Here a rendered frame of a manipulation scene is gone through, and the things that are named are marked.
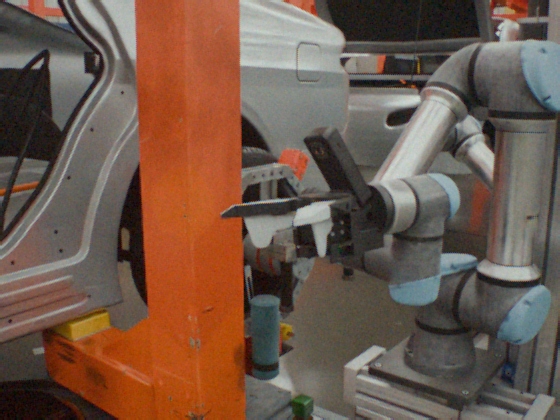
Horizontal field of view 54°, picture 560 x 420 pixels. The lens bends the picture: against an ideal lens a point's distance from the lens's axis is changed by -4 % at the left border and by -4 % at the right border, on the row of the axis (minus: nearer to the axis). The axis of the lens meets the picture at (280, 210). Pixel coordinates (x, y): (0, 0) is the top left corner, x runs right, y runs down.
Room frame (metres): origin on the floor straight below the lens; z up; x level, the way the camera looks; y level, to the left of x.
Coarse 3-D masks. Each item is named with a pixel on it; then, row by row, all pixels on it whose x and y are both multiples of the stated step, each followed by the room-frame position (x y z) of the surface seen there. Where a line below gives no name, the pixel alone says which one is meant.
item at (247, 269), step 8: (248, 192) 2.12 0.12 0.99; (280, 192) 2.01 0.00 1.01; (248, 200) 2.14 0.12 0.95; (248, 232) 1.94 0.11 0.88; (248, 264) 1.89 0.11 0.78; (248, 272) 1.89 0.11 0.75; (256, 272) 2.07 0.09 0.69; (264, 272) 1.98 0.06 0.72; (248, 280) 1.90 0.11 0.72; (256, 280) 2.04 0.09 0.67; (264, 280) 2.02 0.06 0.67; (272, 280) 2.01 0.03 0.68; (280, 280) 2.00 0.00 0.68; (248, 288) 1.89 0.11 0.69; (256, 288) 2.00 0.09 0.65; (264, 288) 1.99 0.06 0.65; (272, 288) 1.98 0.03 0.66; (248, 296) 1.89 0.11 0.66; (248, 304) 1.90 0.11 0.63; (248, 312) 1.86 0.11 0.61
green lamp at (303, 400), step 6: (300, 396) 1.22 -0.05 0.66; (306, 396) 1.22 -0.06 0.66; (294, 402) 1.20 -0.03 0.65; (300, 402) 1.20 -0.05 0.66; (306, 402) 1.20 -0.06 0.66; (312, 402) 1.21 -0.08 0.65; (294, 408) 1.20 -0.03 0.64; (300, 408) 1.19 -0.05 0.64; (306, 408) 1.19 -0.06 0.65; (312, 408) 1.21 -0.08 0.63; (300, 414) 1.19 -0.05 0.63; (306, 414) 1.19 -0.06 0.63
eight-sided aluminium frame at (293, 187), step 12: (252, 168) 1.82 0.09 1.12; (264, 168) 1.81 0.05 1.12; (276, 168) 1.85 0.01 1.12; (288, 168) 1.89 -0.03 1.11; (252, 180) 1.75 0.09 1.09; (264, 180) 1.80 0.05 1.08; (288, 180) 1.90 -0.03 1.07; (288, 192) 1.97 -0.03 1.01; (300, 192) 1.95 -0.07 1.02; (300, 288) 1.96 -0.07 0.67
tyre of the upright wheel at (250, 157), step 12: (252, 156) 1.88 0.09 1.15; (264, 156) 1.93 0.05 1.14; (132, 228) 1.75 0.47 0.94; (132, 240) 1.73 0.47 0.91; (132, 252) 1.72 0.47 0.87; (144, 252) 1.69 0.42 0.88; (132, 264) 1.73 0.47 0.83; (144, 264) 1.69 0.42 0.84; (132, 276) 1.74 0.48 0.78; (144, 276) 1.70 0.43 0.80; (144, 288) 1.72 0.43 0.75; (144, 300) 1.76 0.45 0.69
